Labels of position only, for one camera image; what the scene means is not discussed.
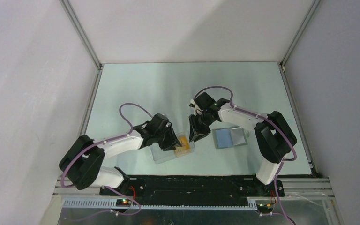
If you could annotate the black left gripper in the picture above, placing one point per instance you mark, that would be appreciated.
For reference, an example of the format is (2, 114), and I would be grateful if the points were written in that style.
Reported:
(170, 144)

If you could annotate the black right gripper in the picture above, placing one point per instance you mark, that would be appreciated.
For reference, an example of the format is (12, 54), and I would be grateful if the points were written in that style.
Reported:
(196, 133)

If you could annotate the orange VIP card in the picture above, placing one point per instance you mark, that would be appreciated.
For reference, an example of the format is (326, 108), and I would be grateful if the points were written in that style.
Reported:
(184, 148)

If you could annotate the clear plastic tray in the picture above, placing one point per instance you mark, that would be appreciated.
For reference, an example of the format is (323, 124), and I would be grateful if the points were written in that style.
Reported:
(161, 156)

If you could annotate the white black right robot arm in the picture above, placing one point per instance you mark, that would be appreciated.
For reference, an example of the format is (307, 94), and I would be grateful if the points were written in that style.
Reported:
(274, 137)

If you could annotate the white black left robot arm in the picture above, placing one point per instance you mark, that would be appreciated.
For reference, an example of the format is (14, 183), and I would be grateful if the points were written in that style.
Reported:
(83, 163)

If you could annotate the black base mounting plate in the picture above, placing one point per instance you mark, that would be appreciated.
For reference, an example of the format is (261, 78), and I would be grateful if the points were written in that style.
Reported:
(204, 191)

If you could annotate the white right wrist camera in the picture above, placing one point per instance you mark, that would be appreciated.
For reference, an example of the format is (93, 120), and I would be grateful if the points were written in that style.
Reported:
(192, 103)

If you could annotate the aluminium frame rail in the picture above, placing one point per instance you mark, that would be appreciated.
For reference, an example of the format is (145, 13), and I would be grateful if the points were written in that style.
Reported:
(102, 198)

